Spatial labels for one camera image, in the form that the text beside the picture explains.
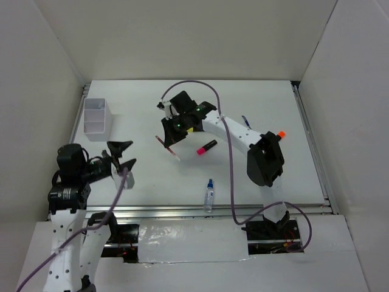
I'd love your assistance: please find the red gel pen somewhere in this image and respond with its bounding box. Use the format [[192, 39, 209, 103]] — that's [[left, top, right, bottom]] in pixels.
[[155, 135, 180, 161]]

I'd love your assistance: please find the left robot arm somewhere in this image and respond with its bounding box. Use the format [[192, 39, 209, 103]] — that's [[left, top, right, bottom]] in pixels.
[[43, 141, 136, 291]]

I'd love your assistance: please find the aluminium front rail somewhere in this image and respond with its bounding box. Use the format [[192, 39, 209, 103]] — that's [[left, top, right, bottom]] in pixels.
[[85, 201, 333, 220]]

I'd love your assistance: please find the dark blue pen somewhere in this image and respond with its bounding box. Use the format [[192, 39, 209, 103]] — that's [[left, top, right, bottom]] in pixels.
[[241, 115, 251, 129]]

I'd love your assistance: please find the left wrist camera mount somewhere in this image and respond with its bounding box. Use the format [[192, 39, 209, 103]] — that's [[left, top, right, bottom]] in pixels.
[[111, 166, 135, 190]]

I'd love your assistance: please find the orange highlighter marker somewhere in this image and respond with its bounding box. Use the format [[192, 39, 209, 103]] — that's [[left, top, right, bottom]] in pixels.
[[278, 131, 286, 139]]

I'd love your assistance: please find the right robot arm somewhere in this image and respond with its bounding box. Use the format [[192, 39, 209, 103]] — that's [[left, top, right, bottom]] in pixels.
[[157, 91, 290, 238]]

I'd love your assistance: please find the pink highlighter marker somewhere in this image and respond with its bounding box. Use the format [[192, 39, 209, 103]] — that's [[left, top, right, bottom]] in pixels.
[[196, 140, 218, 156]]

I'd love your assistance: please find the white foil cover sheet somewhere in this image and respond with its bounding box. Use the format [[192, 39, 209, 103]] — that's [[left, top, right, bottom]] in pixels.
[[138, 218, 249, 263]]

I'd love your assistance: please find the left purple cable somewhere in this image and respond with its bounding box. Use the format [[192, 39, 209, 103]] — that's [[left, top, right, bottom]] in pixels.
[[15, 167, 130, 292]]

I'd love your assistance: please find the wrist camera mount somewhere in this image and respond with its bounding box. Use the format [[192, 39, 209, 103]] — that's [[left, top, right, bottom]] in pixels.
[[111, 166, 135, 190], [157, 101, 177, 120]]

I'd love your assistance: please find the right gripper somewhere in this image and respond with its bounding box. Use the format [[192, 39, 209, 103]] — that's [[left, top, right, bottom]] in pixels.
[[161, 114, 190, 148]]

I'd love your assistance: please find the small blue spray bottle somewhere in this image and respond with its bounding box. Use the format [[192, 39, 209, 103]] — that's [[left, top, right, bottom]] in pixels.
[[204, 179, 214, 212]]

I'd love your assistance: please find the white pen holder container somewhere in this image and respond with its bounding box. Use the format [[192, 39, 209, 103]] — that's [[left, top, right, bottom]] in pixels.
[[83, 98, 113, 142]]

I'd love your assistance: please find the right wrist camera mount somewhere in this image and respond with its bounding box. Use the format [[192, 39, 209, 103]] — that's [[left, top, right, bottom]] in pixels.
[[157, 101, 177, 120]]

